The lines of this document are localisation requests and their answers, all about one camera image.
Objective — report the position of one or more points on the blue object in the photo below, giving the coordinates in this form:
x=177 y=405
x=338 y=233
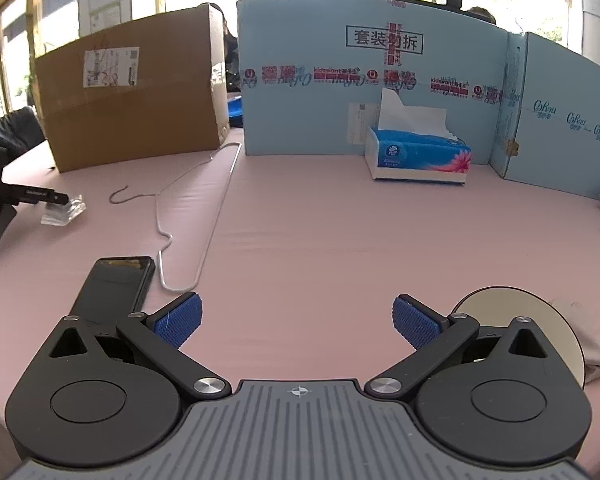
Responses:
x=235 y=107

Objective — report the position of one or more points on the black smartphone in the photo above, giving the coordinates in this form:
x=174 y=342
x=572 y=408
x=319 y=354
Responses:
x=115 y=285

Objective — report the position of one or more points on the large light blue cardboard panel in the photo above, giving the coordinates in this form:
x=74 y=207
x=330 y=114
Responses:
x=305 y=110

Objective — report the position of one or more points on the brown cardboard box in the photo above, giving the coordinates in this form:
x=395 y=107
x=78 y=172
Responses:
x=130 y=110

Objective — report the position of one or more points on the round white cup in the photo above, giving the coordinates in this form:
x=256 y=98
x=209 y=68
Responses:
x=505 y=305

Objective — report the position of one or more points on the clear plastic piece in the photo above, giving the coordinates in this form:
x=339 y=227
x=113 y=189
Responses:
x=62 y=214

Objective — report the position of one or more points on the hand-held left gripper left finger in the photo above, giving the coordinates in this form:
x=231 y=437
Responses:
x=180 y=321

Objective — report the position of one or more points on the white tissue sheet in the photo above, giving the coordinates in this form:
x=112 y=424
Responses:
x=410 y=115

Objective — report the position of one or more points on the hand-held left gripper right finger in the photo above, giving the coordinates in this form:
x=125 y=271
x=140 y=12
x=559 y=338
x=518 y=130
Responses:
x=415 y=321

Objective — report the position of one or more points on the beige cloth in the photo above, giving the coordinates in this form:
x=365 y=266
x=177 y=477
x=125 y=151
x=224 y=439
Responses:
x=592 y=342

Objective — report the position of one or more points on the small light blue cardboard panel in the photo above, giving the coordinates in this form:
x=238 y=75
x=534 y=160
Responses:
x=555 y=135

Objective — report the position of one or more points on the blue tissue box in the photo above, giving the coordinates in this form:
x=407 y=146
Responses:
x=415 y=157

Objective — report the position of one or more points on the black chair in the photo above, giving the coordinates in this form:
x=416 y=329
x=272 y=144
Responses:
x=10 y=130

